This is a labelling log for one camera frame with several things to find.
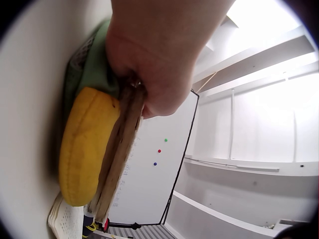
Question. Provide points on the person's left hand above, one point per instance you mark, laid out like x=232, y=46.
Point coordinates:
x=154, y=49

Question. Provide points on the white board with black frame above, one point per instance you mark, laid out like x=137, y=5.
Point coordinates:
x=152, y=171

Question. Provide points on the open white book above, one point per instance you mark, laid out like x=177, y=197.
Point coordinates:
x=65, y=216

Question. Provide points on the white wall shelf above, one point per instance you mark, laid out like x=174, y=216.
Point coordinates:
x=249, y=189

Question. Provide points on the dark blue and yellow object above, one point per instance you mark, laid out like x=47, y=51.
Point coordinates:
x=89, y=225

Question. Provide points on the green cloth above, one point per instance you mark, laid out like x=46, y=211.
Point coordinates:
x=93, y=64

